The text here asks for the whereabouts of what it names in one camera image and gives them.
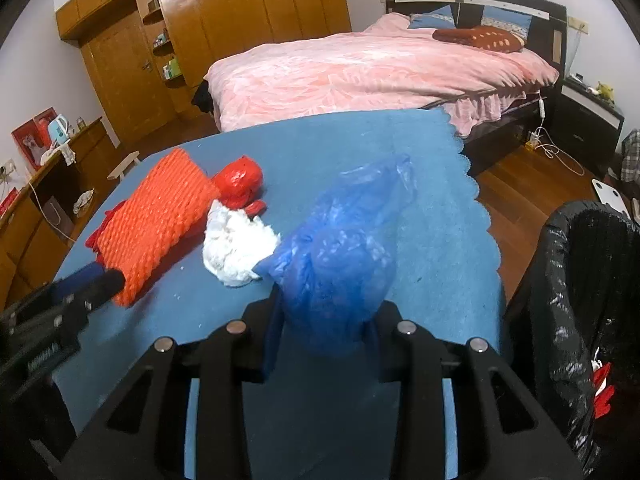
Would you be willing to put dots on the right blue pillow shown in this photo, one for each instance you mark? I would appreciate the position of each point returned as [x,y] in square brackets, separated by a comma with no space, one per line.
[516,23]

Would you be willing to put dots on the bed with pink duvet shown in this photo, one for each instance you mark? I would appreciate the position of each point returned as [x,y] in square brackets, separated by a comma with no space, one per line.
[388,66]

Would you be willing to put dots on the black nightstand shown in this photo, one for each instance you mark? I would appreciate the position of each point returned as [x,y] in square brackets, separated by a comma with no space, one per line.
[585,126]

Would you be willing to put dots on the brown dotted pillow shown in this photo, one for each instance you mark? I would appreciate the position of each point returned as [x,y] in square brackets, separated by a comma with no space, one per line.
[481,37]

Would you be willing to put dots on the yellow plush toy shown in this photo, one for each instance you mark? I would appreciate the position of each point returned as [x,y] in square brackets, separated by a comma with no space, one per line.
[605,92]

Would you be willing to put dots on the blue pillow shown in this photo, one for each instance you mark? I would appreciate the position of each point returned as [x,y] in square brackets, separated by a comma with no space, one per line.
[516,23]
[440,18]

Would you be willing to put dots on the large orange foam net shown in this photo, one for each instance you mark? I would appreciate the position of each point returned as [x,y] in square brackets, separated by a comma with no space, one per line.
[138,233]

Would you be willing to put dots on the light blue kettle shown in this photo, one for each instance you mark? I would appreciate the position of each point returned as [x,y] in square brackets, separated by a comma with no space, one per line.
[58,130]

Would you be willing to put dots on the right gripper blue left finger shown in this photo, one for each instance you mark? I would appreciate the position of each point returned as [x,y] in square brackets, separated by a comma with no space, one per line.
[139,431]

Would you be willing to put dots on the white bathroom scale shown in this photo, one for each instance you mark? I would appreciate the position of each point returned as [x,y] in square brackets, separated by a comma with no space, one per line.
[610,196]

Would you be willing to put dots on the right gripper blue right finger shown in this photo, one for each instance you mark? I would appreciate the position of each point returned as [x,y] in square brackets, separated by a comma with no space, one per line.
[502,431]

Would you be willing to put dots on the wooden wardrobe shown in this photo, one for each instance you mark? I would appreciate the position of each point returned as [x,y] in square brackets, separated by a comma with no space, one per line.
[145,58]

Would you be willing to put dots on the wooden side desk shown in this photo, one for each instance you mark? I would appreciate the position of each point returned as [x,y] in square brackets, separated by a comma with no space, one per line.
[42,224]

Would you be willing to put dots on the red fabric pile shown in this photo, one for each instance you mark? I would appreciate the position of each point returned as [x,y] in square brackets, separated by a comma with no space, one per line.
[604,391]

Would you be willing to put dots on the black lined trash bin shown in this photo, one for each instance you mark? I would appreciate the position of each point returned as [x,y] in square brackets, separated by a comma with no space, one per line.
[577,304]

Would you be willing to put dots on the blue plastic bag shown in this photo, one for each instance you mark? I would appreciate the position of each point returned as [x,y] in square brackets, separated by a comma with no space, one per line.
[335,269]

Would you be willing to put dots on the red plastic bag ball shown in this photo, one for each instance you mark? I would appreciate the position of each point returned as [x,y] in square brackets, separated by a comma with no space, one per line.
[239,186]

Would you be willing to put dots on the plaid cloth pile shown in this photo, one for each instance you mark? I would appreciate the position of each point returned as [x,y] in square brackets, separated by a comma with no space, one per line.
[630,169]

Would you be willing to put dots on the blue table cloth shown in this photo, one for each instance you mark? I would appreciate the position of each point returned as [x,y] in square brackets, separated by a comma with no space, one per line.
[317,418]

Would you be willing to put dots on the white tissue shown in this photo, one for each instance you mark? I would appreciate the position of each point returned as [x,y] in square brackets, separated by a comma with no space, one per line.
[234,243]

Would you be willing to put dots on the left blue pillow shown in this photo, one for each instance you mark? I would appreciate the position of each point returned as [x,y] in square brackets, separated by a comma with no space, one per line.
[440,18]

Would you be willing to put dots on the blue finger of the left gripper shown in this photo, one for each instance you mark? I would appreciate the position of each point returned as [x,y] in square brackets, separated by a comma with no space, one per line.
[79,279]
[100,290]

